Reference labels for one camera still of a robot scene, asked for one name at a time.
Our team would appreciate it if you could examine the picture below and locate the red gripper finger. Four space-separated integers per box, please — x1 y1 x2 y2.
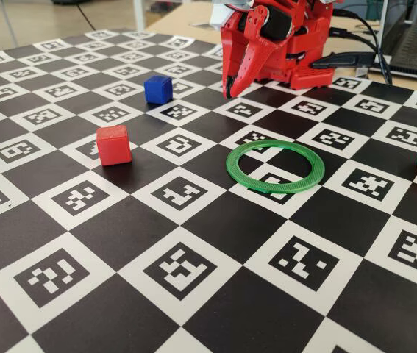
227 6 287 98
221 21 249 99

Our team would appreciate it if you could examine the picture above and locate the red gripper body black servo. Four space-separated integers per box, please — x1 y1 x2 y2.
261 5 307 45

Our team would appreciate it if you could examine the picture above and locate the black white marker board mat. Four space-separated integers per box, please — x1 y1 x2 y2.
0 28 417 353

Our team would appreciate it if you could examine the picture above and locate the blue cube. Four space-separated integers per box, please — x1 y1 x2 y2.
143 75 174 105

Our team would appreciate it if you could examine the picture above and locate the thick black plug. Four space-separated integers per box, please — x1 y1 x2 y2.
310 51 378 71

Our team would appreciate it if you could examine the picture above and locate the black cable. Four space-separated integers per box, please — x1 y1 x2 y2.
332 7 393 85
329 27 391 76

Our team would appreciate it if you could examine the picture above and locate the printed marker paper sheet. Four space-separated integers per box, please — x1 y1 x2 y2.
189 21 224 31

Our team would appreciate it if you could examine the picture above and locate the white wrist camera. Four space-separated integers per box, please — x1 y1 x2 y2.
210 5 233 30

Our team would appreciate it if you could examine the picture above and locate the red cube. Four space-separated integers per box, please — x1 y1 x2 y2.
96 124 133 166

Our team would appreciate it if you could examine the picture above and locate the green plastic ring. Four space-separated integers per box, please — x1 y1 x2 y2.
225 139 326 195

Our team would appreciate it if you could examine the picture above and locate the dark laptop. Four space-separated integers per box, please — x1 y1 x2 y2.
371 0 417 82

